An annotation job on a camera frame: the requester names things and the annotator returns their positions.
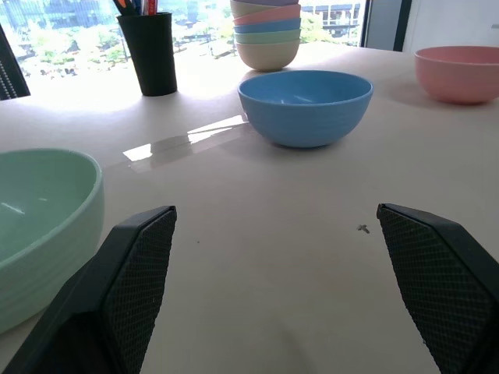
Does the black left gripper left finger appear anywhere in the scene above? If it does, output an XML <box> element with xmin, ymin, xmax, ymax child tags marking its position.
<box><xmin>2</xmin><ymin>205</ymin><xmax>178</xmax><ymax>374</ymax></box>

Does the green stacked bowl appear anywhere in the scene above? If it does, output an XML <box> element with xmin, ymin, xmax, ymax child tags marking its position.
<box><xmin>233</xmin><ymin>28</ymin><xmax>303</xmax><ymax>45</ymax></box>

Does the beige stacked bowl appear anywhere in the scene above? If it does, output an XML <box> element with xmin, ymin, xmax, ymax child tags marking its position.
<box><xmin>235</xmin><ymin>39</ymin><xmax>301</xmax><ymax>72</ymax></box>

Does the pink stacked bowl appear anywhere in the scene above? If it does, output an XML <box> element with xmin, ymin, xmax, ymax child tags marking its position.
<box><xmin>232</xmin><ymin>3</ymin><xmax>303</xmax><ymax>26</ymax></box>

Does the blue stacked bowl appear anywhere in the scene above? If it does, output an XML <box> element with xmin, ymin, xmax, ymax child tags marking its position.
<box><xmin>233</xmin><ymin>17</ymin><xmax>303</xmax><ymax>34</ymax></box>

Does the black pen cup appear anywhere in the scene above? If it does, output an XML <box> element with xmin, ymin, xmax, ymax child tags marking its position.
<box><xmin>116</xmin><ymin>12</ymin><xmax>179</xmax><ymax>97</ymax></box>

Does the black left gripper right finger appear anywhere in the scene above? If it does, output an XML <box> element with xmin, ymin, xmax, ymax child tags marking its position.
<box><xmin>376</xmin><ymin>203</ymin><xmax>499</xmax><ymax>374</ymax></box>

